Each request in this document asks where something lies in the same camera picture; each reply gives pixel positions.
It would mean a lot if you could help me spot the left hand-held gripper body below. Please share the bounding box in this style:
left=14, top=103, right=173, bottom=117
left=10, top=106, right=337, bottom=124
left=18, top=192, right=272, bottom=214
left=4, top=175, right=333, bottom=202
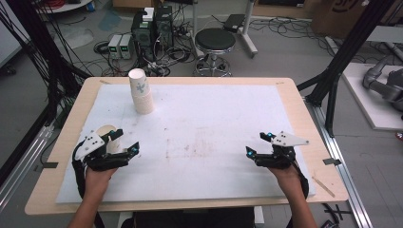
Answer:
left=74, top=130, right=130, bottom=173

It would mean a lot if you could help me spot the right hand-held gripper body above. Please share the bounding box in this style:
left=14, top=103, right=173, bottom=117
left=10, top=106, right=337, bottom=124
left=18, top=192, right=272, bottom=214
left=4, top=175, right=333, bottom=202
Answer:
left=254, top=130, right=310, bottom=170

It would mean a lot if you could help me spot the single white paper cup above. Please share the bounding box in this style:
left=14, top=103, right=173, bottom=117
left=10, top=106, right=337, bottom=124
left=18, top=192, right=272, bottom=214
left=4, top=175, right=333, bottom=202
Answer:
left=94, top=123, right=123, bottom=154

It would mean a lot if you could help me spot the stack of white paper cups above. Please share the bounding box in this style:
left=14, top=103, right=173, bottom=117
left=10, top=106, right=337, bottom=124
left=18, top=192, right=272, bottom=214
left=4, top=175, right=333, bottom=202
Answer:
left=127, top=67, right=156, bottom=116

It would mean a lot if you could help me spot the person's right hand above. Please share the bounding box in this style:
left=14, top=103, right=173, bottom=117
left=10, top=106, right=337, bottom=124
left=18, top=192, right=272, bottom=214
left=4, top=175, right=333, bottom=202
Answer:
left=266, top=164, right=302, bottom=198

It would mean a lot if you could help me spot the person's left hand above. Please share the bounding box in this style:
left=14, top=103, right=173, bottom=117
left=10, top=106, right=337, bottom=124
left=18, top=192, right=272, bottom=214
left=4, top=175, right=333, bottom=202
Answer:
left=85, top=166, right=119, bottom=199

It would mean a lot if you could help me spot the white foam mat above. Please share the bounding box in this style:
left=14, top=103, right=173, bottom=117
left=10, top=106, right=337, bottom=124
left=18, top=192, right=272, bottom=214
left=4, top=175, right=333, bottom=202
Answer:
left=55, top=83, right=317, bottom=204

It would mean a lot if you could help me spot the thin wooden stick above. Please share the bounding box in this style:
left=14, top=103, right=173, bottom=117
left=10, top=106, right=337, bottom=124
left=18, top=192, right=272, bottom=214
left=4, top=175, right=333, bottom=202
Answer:
left=311, top=176, right=336, bottom=199

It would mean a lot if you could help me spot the white table leg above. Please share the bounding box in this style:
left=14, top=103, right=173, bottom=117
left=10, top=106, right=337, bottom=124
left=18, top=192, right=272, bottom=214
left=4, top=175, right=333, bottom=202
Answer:
left=253, top=205, right=266, bottom=228

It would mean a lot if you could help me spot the grey bench power supply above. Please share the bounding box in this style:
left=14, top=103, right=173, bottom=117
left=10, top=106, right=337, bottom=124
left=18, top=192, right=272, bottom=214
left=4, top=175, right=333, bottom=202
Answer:
left=119, top=33, right=134, bottom=61
left=106, top=33, right=124, bottom=60

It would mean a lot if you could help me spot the person's dark clothing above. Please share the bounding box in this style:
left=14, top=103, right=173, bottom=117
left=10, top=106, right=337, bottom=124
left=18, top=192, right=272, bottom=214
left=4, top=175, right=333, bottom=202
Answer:
left=121, top=206, right=256, bottom=228

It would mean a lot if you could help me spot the black computer tower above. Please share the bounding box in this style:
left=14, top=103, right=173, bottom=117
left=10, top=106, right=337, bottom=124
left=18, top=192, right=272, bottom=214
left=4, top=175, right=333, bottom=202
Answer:
left=154, top=5, right=175, bottom=49
left=130, top=10, right=157, bottom=63

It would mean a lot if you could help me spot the white stand leg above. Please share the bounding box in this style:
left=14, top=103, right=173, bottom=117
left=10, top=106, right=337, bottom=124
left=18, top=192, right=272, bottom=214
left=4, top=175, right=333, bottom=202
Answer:
left=240, top=0, right=259, bottom=59

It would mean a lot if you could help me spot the white base board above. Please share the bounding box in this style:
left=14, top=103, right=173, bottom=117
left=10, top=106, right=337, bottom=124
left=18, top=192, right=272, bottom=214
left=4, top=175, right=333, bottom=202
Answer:
left=341, top=62, right=403, bottom=132

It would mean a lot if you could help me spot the black round stool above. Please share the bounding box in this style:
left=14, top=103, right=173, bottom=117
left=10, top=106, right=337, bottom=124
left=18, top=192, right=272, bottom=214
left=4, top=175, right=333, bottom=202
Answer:
left=193, top=27, right=238, bottom=78

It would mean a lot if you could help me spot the flat black device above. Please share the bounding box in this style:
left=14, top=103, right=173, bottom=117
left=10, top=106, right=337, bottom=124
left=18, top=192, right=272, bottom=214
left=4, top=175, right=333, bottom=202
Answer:
left=222, top=13, right=247, bottom=33

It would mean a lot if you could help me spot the small white box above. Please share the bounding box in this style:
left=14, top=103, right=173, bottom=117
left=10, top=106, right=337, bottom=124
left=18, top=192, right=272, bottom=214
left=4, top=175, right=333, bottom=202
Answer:
left=142, top=7, right=156, bottom=23

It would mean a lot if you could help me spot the white round table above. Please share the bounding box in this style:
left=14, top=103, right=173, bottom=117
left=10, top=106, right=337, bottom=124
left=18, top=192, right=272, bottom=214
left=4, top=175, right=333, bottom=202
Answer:
left=35, top=0, right=93, bottom=14

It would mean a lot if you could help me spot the white board panel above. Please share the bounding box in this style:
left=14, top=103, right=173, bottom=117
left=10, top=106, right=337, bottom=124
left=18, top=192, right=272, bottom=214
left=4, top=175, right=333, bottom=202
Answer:
left=0, top=0, right=24, bottom=68

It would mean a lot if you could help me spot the brown cardboard box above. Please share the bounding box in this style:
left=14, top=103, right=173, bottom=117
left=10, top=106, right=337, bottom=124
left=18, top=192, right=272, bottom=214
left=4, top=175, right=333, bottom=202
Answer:
left=311, top=0, right=403, bottom=40

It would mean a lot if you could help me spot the aluminium rail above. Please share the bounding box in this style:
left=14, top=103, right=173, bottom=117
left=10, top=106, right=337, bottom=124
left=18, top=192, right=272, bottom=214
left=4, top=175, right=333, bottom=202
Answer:
left=304, top=97, right=374, bottom=228
left=0, top=123, right=55, bottom=212

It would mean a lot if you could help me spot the tangle of floor cables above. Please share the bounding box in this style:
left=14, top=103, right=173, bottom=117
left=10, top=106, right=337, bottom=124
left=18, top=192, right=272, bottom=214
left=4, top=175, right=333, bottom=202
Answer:
left=92, top=6, right=203, bottom=78

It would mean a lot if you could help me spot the black metal frame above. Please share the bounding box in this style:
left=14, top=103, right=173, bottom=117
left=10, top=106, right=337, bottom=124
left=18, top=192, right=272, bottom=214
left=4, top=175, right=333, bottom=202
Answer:
left=0, top=0, right=84, bottom=188
left=297, top=0, right=397, bottom=138

